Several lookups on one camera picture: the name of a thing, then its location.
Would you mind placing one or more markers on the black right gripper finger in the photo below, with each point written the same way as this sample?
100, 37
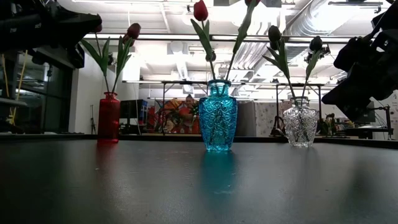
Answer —
354, 96

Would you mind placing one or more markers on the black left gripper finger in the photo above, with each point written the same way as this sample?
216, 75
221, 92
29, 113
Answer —
84, 25

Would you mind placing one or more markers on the bunch of tulips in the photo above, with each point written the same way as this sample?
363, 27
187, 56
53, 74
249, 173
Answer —
134, 30

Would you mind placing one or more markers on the black artificial tulip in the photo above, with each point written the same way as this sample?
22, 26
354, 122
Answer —
274, 33
316, 43

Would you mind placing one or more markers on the bright red artificial tulip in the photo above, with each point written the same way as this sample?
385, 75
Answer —
200, 10
245, 21

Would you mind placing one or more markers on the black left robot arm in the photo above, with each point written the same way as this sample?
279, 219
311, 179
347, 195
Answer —
15, 28

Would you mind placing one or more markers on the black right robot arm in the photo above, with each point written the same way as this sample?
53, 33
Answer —
387, 18

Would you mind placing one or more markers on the dark monitor on arm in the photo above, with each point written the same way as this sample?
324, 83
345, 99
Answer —
370, 116

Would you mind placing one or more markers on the clear cut glass vase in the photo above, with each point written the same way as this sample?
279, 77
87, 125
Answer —
300, 124

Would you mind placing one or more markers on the red glass vase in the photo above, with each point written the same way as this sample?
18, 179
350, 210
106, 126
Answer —
109, 118

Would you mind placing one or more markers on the blue cut glass vase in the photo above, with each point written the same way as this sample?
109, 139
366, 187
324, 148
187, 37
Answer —
217, 118

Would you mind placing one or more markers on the dark background desk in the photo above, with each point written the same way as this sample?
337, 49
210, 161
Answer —
367, 128

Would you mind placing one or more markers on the yellow stick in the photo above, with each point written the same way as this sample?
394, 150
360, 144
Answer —
19, 84

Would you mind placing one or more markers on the long ceiling light strip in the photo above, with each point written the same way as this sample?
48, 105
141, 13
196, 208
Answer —
161, 36

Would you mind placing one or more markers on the small background tripod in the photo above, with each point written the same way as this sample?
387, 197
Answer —
92, 119

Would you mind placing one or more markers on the dark background monitor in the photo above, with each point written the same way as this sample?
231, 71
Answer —
133, 109

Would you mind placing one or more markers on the round dark ceiling fixture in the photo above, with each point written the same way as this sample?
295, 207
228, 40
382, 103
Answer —
212, 56

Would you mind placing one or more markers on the person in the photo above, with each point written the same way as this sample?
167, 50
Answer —
188, 115

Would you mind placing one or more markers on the black metal table frame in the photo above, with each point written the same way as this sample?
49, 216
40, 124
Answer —
357, 141

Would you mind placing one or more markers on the black ceiling rail fixture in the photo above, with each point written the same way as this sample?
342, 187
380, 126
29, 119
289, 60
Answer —
354, 3

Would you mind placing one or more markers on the silver ventilation duct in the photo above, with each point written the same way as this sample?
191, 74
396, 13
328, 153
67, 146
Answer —
311, 18

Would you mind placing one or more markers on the black metal frame rack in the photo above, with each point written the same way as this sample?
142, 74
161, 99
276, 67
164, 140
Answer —
186, 83

